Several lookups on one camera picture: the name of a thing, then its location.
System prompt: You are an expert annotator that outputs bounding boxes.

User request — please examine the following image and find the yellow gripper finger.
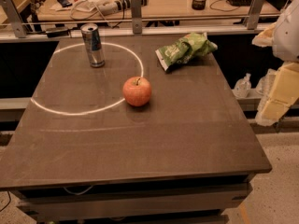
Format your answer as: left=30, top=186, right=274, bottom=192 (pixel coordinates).
left=255, top=62, right=299, bottom=126
left=252, top=22, right=276, bottom=48

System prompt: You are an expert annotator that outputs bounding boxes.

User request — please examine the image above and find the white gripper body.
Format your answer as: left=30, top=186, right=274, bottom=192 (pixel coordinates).
left=272, top=0, right=299, bottom=62

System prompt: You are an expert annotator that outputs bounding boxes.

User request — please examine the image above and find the red apple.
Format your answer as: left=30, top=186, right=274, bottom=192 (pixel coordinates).
left=122, top=77, right=151, bottom=106

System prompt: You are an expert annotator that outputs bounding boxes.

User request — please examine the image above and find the clear plastic bag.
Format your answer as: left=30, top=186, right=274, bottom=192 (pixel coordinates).
left=233, top=73, right=251, bottom=98

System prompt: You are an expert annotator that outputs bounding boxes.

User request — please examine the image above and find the green jalapeno chip bag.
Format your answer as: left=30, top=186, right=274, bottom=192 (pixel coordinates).
left=155, top=33, right=218, bottom=72

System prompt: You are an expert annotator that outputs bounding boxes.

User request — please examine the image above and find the black mesh pen cup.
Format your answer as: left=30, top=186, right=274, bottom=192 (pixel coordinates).
left=192, top=0, right=206, bottom=10

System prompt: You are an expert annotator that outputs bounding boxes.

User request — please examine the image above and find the wooden desk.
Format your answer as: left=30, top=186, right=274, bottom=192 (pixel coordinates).
left=36, top=0, right=281, bottom=23

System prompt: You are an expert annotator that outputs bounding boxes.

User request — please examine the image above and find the grey power strip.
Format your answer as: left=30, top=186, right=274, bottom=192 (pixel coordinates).
left=98, top=0, right=149, bottom=16

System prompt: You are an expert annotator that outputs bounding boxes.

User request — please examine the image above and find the silver energy drink can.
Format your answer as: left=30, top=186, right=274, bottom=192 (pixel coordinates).
left=80, top=23, right=105, bottom=67

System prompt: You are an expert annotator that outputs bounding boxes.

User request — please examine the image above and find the right metal bracket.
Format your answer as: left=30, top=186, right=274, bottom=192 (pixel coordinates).
left=244, top=0, right=265, bottom=30

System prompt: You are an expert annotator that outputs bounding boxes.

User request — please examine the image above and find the metal bracket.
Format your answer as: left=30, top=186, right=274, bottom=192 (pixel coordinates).
left=0, top=0, right=27, bottom=38
left=131, top=0, right=142, bottom=35
left=244, top=0, right=265, bottom=30

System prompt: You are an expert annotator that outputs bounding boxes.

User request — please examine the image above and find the middle metal bracket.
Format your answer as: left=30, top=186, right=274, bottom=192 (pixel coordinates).
left=131, top=0, right=142, bottom=35

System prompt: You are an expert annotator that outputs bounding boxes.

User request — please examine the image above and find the left metal bracket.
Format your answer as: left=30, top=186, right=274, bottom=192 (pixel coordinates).
left=0, top=0, right=27, bottom=38

